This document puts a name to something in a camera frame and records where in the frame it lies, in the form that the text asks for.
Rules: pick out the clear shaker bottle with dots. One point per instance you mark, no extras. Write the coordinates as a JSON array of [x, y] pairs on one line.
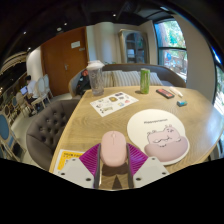
[[96, 80]]

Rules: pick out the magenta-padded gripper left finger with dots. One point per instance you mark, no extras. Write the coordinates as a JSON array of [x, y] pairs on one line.
[[75, 171]]

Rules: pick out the blue round-back chair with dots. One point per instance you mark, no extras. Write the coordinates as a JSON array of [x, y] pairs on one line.
[[5, 130]]

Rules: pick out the brown wooden door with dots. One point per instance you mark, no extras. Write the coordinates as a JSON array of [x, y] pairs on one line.
[[63, 63]]

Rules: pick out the small blue green eraser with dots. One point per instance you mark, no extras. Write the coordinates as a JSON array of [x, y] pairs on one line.
[[182, 103]]

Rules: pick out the person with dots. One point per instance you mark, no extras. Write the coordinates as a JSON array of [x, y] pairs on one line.
[[31, 88]]

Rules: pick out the laptop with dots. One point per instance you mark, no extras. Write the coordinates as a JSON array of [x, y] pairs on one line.
[[24, 90]]

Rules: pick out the round white cartoon mouse pad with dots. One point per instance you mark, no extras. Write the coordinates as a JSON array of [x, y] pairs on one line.
[[150, 125]]

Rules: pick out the group of white chairs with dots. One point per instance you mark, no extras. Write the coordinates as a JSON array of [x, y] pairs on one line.
[[43, 86]]

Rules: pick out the white tube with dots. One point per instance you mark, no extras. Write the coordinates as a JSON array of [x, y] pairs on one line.
[[176, 91]]

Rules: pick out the dark-framed window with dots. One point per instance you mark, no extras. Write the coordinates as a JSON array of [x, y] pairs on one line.
[[171, 50]]

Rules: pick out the green drink can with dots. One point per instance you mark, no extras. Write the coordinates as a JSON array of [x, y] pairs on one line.
[[145, 81]]

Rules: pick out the pink computer mouse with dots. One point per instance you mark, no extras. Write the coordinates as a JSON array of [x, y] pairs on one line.
[[113, 148]]

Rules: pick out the grey curved sofa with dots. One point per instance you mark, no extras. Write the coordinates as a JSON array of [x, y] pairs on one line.
[[166, 74]]

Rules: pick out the glass-door cabinet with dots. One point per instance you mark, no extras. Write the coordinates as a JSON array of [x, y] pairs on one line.
[[134, 46]]

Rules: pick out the grey tufted armchair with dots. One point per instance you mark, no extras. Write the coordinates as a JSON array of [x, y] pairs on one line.
[[46, 128]]

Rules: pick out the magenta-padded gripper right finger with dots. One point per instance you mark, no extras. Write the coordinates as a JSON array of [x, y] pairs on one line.
[[150, 170]]

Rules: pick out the yellow printed sheet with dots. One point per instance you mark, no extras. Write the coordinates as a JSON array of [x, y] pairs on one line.
[[65, 158]]

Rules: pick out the black and red box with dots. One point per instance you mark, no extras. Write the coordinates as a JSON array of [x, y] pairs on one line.
[[165, 93]]

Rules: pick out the black backpack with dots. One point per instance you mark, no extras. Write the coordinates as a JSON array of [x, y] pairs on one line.
[[82, 83]]

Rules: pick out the striped cushion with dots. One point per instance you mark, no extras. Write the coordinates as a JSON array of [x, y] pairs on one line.
[[156, 79], [107, 79], [126, 78]]

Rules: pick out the white sticker sheet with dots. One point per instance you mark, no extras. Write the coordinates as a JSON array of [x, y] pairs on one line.
[[113, 103]]

